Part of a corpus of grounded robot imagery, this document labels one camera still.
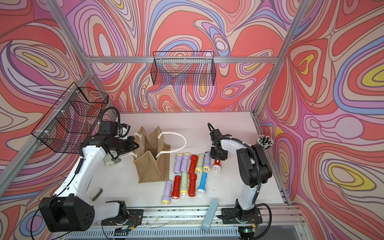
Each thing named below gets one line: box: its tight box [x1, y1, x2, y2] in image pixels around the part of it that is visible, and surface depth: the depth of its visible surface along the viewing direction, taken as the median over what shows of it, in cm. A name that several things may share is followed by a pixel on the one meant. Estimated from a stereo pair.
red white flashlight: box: [212, 159, 222, 171], surface depth 90 cm
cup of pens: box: [256, 134, 274, 149], surface depth 85 cm
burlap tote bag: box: [130, 125, 187, 184], surface depth 84 cm
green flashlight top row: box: [195, 153, 205, 180], surface depth 90 cm
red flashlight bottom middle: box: [188, 171, 197, 197], surface depth 84 cm
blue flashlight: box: [197, 172, 208, 194], surface depth 83 cm
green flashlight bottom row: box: [180, 172, 189, 195], surface depth 84 cm
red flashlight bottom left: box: [171, 175, 181, 199], surface depth 82 cm
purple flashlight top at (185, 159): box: [180, 152, 191, 172], surface depth 92 cm
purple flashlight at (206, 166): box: [203, 151, 211, 171], surface depth 92 cm
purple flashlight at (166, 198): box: [161, 180, 173, 205], surface depth 80 cm
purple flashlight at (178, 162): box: [173, 153, 184, 174], surface depth 91 cm
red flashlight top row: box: [188, 154, 199, 174], surface depth 92 cm
